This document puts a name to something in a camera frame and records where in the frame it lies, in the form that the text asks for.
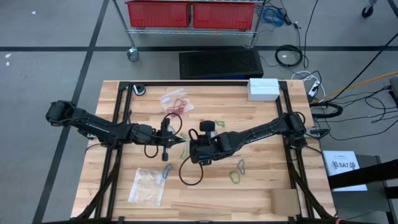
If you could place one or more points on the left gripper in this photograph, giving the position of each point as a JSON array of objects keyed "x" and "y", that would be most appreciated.
[{"x": 149, "y": 135}]

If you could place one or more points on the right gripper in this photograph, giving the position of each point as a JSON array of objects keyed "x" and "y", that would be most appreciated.
[{"x": 203, "y": 152}]

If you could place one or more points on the blue rubber band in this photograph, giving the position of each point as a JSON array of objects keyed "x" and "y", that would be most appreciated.
[
  {"x": 242, "y": 174},
  {"x": 164, "y": 177}
]

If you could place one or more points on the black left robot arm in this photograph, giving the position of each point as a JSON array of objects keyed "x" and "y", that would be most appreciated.
[{"x": 93, "y": 126}]

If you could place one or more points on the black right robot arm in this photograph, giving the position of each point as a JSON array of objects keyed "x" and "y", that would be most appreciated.
[{"x": 264, "y": 133}]

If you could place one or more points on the white box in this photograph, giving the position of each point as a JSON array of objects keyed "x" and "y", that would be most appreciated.
[{"x": 263, "y": 89}]

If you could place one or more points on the black perforated floor mat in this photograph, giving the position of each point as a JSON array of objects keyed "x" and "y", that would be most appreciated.
[{"x": 220, "y": 63}]

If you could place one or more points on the brown cardboard piece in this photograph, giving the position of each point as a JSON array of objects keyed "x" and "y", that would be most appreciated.
[{"x": 284, "y": 202}]

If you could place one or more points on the red plastic bin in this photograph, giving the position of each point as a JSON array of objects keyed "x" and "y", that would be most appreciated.
[
  {"x": 158, "y": 14},
  {"x": 224, "y": 15}
]

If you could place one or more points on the white power strip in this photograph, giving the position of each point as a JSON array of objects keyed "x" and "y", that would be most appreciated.
[{"x": 314, "y": 88}]

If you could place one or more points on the white printed booklet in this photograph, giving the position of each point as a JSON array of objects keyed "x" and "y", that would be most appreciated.
[{"x": 342, "y": 169}]

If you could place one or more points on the black bar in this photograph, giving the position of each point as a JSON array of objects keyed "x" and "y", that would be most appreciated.
[{"x": 367, "y": 175}]

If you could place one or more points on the grey cart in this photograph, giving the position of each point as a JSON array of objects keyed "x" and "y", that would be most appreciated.
[{"x": 367, "y": 205}]

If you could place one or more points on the black caster wheel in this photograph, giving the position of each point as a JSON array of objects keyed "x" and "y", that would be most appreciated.
[{"x": 367, "y": 12}]

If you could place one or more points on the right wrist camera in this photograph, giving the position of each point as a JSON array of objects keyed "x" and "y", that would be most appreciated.
[{"x": 206, "y": 126}]

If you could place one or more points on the black aluminium table frame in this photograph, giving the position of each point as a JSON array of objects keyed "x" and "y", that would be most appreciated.
[{"x": 217, "y": 83}]

